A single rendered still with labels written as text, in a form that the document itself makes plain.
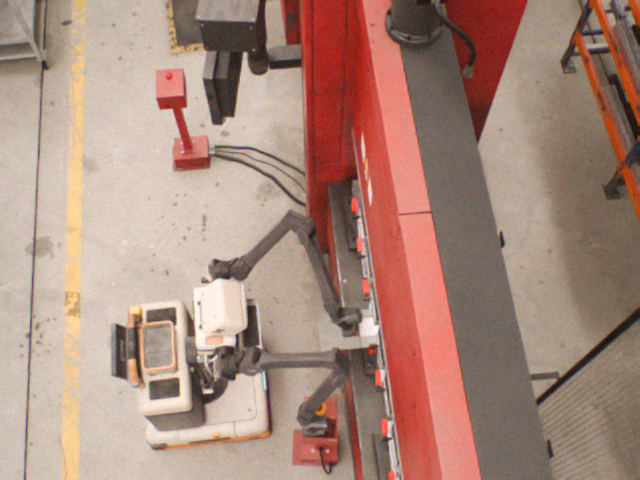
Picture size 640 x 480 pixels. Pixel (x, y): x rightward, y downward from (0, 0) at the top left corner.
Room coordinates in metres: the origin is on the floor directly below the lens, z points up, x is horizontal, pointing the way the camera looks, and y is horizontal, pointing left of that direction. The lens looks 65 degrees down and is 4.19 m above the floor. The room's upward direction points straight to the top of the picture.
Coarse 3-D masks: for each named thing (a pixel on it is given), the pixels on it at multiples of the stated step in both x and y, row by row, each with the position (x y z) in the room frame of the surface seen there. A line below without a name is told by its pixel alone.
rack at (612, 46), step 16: (592, 0) 3.43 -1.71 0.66; (576, 32) 3.44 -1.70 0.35; (592, 32) 3.46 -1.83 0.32; (608, 32) 3.13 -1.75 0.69; (592, 48) 3.30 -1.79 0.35; (608, 48) 3.31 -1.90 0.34; (592, 64) 3.17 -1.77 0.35; (624, 64) 2.88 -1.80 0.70; (592, 80) 3.05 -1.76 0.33; (624, 80) 2.78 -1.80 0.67; (608, 112) 2.78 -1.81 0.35; (608, 128) 2.68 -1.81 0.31; (624, 160) 2.41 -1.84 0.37; (624, 176) 2.34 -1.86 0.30; (608, 192) 2.37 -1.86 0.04
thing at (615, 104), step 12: (612, 84) 2.96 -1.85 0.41; (612, 96) 2.84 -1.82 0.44; (624, 96) 2.87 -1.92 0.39; (612, 108) 2.78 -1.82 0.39; (624, 108) 2.79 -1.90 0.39; (624, 120) 2.66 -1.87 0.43; (624, 132) 2.57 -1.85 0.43; (636, 132) 2.60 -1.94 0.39; (624, 144) 2.52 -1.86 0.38; (636, 168) 2.32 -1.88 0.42; (636, 180) 2.27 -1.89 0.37
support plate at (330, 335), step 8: (368, 312) 1.18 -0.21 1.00; (320, 320) 1.14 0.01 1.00; (328, 320) 1.14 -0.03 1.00; (320, 328) 1.10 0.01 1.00; (328, 328) 1.10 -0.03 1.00; (336, 328) 1.10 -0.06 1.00; (320, 336) 1.06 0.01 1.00; (328, 336) 1.06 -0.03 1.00; (336, 336) 1.06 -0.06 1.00; (368, 336) 1.06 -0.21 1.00; (320, 344) 1.02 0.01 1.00; (328, 344) 1.02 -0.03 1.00; (336, 344) 1.02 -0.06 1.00; (344, 344) 1.02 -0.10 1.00; (352, 344) 1.02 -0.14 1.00; (368, 344) 1.02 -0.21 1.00
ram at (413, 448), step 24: (360, 48) 1.88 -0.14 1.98; (360, 72) 1.85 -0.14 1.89; (360, 96) 1.81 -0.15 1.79; (360, 120) 1.77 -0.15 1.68; (360, 144) 1.72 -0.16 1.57; (360, 168) 1.68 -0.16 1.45; (360, 192) 1.62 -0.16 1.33; (384, 192) 1.24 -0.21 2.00; (384, 216) 1.19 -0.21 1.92; (384, 240) 1.14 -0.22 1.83; (384, 264) 1.09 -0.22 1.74; (384, 288) 1.04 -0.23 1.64; (384, 312) 0.98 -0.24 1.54; (384, 336) 0.92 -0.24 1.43; (408, 336) 0.72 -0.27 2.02; (384, 360) 0.85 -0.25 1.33; (408, 360) 0.67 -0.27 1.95; (408, 384) 0.61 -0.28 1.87; (408, 408) 0.55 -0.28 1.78; (408, 432) 0.49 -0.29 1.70; (408, 456) 0.43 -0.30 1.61
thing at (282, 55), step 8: (272, 48) 2.54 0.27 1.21; (280, 48) 2.54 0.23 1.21; (288, 48) 2.54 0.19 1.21; (296, 48) 2.54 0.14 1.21; (272, 56) 2.49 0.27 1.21; (280, 56) 2.49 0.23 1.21; (288, 56) 2.49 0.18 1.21; (296, 56) 2.49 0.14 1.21; (272, 64) 2.46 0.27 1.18; (280, 64) 2.49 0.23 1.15; (288, 64) 2.49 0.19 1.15; (296, 64) 2.49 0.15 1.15
